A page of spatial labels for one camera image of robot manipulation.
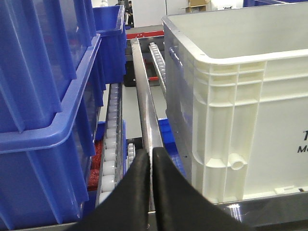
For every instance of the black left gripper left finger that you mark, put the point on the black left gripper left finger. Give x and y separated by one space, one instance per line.
127 206

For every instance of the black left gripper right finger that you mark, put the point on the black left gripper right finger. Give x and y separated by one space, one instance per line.
180 207

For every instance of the white Totelife plastic bin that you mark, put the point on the white Totelife plastic bin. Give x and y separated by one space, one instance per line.
237 99

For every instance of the blue bin lower centre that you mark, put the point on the blue bin lower centre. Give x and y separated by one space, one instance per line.
170 145

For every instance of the blue bin with red parts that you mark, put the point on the blue bin with red parts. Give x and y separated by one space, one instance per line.
89 205

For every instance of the blue bin lower stacked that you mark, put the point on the blue bin lower stacked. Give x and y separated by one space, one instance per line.
44 172

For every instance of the blue bin stacked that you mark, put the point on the blue bin stacked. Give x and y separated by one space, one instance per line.
42 43
44 172

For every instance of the blue bin upper stacked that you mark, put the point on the blue bin upper stacked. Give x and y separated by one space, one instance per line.
42 43

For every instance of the blue bin far back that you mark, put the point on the blue bin far back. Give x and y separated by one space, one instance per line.
109 22

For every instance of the white roller track left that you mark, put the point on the white roller track left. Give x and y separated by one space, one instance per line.
110 168

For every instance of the white roller track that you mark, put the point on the white roller track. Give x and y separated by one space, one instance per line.
110 168
159 65

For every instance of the white roller track centre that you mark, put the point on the white roller track centre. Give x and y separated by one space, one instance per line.
159 65

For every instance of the cardboard box background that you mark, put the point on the cardboard box background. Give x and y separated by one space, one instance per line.
196 6

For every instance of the steel shelf divider rail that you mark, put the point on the steel shelf divider rail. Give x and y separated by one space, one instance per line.
151 135

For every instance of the steel shelf front rail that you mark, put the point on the steel shelf front rail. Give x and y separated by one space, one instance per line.
279 213

